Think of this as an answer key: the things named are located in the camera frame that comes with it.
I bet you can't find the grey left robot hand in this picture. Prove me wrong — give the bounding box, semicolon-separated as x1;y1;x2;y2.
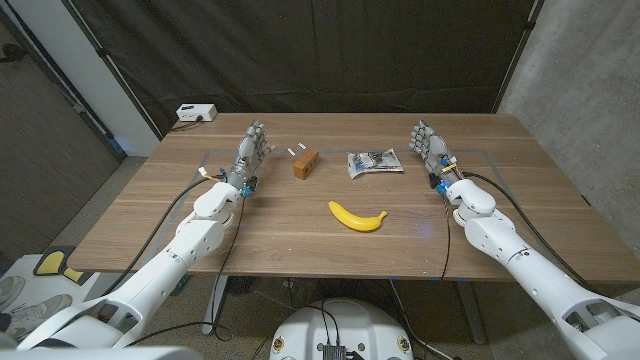
227;118;276;195

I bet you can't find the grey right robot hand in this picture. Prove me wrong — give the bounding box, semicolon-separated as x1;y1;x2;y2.
408;119;465;195

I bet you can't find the brown toy block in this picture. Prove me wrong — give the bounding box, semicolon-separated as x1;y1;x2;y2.
292;148;321;181

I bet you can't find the yellow toy banana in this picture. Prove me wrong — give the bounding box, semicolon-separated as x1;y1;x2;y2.
328;200;389;233

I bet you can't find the clear bag of small parts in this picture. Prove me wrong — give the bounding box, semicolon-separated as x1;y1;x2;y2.
347;147;405;180

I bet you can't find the white power box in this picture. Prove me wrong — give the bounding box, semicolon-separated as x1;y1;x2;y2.
175;103;218;123

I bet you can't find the black curtain backdrop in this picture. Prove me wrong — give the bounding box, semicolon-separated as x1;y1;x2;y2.
64;0;544;137

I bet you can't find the grey table leg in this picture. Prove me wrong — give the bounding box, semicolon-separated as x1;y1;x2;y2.
453;280;489;346
201;274;231;336

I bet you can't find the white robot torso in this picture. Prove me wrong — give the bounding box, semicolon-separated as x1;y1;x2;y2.
268;298;415;360

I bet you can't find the yellow and black pad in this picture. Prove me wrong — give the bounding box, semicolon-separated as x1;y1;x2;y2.
32;245;94;286

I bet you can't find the white floor board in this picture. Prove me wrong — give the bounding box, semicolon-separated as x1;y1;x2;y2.
0;253;102;342

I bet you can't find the grey sneaker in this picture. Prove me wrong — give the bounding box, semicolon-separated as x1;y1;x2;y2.
8;293;74;332
0;275;26;311

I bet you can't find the black power box cable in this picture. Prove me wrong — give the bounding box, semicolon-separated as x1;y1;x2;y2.
169;116;204;133

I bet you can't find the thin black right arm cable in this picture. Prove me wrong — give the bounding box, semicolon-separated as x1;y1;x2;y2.
438;193;452;282

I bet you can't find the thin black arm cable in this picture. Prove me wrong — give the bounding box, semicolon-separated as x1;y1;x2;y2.
438;193;452;282
127;196;247;347

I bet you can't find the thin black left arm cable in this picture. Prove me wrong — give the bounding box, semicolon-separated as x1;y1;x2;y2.
127;196;247;347

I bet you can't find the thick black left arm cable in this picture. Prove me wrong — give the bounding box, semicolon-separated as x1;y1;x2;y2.
102;174;227;296

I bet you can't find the black door handle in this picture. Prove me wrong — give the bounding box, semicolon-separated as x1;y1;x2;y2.
0;43;27;64

